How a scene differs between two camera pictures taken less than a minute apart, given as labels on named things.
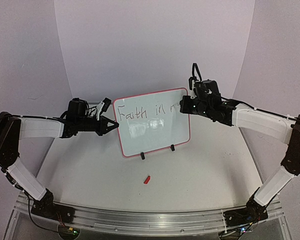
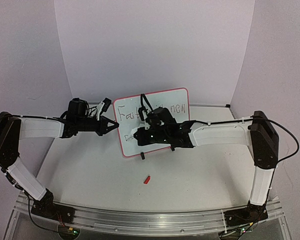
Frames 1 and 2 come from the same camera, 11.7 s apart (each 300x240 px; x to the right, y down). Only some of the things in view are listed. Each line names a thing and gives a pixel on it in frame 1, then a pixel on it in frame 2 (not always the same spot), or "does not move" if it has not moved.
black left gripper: (102, 128) does not move
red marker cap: (147, 180) does not move
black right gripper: (184, 105) to (139, 136)
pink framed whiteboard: (151, 122) does not move
